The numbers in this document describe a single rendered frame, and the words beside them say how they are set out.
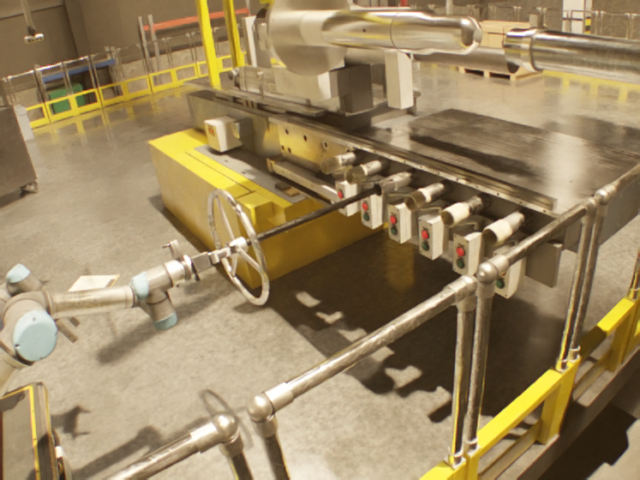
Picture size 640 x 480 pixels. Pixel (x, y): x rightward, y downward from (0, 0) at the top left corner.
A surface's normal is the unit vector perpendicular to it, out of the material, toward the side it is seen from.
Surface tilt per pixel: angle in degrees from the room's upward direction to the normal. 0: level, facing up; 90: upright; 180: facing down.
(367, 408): 0
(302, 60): 90
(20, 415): 0
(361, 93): 90
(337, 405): 0
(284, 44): 90
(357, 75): 90
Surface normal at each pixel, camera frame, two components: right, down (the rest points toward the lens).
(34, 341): 0.79, 0.17
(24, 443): -0.10, -0.87
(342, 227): 0.59, 0.34
